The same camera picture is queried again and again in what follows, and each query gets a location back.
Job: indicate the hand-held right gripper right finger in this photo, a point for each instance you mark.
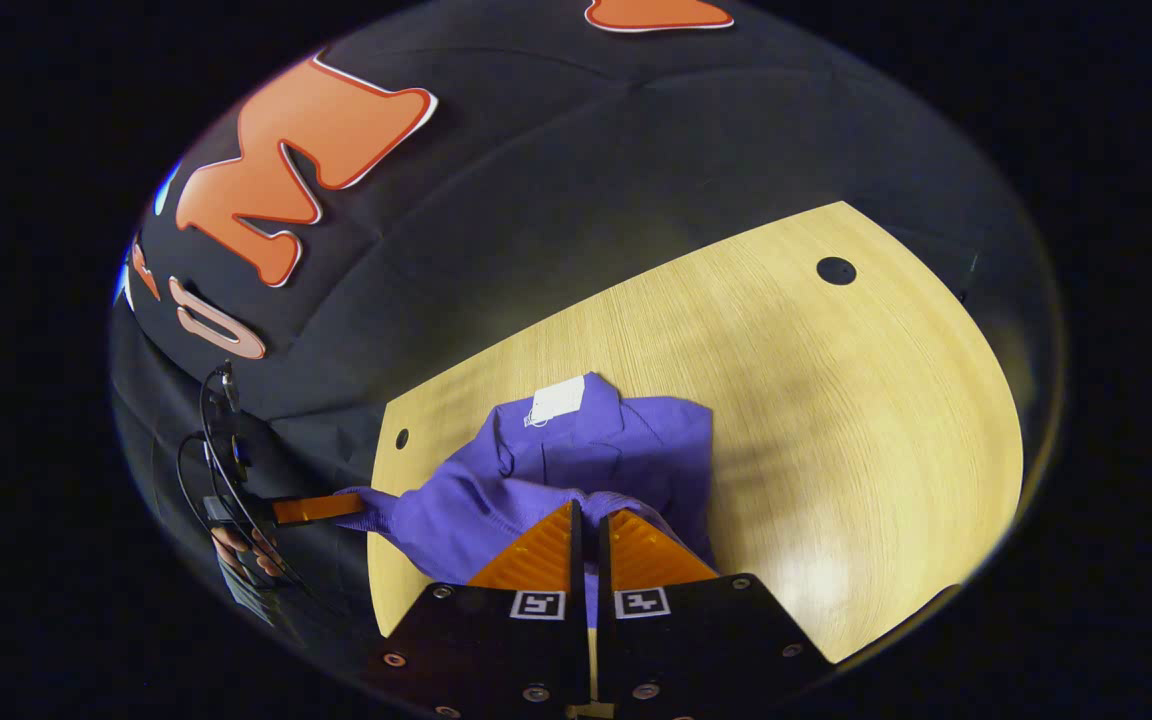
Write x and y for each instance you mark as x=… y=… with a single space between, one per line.
x=706 y=640

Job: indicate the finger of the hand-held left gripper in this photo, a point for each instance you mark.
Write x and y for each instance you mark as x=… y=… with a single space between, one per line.
x=316 y=508

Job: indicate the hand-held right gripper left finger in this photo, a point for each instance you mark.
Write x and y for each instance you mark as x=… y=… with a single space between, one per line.
x=496 y=650

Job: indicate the purple garment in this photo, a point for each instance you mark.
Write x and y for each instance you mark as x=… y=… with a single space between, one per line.
x=576 y=460

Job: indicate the black backdrop cloth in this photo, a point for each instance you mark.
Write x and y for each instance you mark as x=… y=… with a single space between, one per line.
x=536 y=200

